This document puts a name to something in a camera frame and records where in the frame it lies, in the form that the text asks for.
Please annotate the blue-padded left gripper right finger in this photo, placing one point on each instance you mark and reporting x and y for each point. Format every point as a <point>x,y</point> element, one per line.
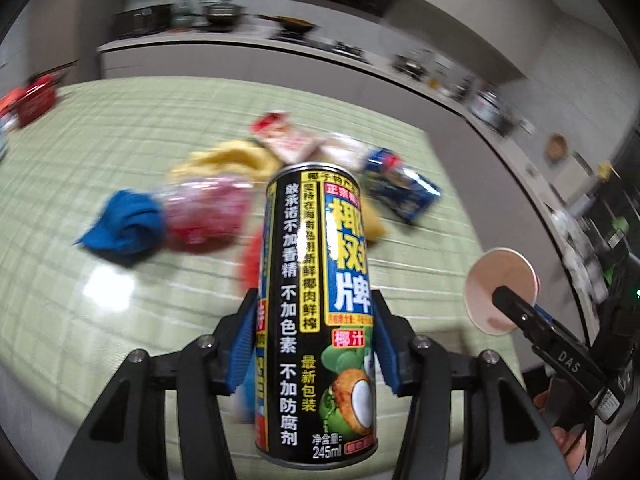
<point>504,437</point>

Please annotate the crumpled white tissue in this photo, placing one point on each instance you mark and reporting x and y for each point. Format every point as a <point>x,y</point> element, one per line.
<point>345,151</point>

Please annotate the yellow towel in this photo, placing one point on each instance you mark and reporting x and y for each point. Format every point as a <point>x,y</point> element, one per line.
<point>235,158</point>

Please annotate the black wok on stove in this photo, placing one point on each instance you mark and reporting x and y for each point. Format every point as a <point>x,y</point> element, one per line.
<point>294,27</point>

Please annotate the clear bag with red plastic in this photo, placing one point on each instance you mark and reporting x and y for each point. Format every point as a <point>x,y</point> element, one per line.
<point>201,213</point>

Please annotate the red white milk carton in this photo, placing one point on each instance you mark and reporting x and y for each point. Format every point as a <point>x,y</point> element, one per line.
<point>289,143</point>

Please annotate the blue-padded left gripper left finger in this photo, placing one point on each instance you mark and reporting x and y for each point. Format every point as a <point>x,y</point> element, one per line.
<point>123,435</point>

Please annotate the black lidded pan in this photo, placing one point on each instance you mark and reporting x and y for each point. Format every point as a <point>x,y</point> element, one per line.
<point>224,15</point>

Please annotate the black coconut juice can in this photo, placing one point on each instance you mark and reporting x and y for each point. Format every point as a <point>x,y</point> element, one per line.
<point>315,398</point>

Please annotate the person's right hand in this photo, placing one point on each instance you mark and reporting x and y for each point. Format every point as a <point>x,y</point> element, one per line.
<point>573,449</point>

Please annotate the pink paper cup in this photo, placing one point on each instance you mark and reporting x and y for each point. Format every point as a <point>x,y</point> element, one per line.
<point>498,267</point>

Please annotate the black microwave oven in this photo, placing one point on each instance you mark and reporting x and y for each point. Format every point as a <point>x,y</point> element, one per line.
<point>143,21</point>

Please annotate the red enamel pot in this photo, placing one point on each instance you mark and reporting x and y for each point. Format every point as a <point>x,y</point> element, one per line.
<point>36,98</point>

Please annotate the woven bamboo basket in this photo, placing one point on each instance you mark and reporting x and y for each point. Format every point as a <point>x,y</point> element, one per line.
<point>556,148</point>

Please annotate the blue pepsi can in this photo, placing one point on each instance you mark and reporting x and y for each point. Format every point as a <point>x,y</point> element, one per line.
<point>390,181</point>

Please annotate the blue cloth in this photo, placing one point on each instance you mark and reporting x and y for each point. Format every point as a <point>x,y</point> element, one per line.
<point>129,229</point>

